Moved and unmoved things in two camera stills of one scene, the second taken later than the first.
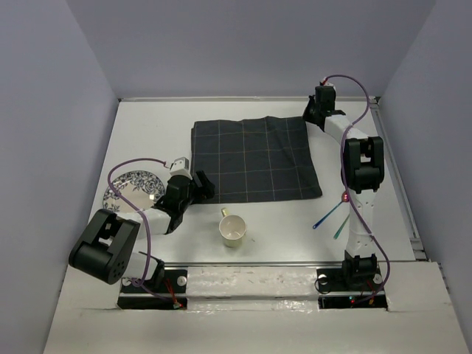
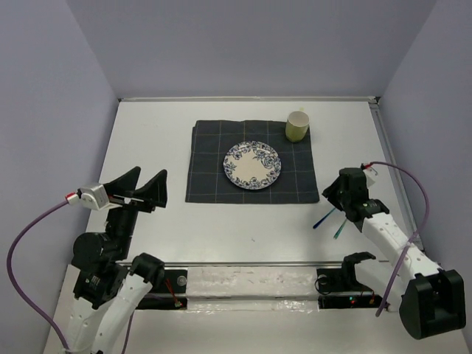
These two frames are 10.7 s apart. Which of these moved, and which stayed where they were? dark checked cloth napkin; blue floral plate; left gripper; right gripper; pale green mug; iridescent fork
Moved: right gripper; pale green mug; left gripper; blue floral plate
Stayed: dark checked cloth napkin; iridescent fork
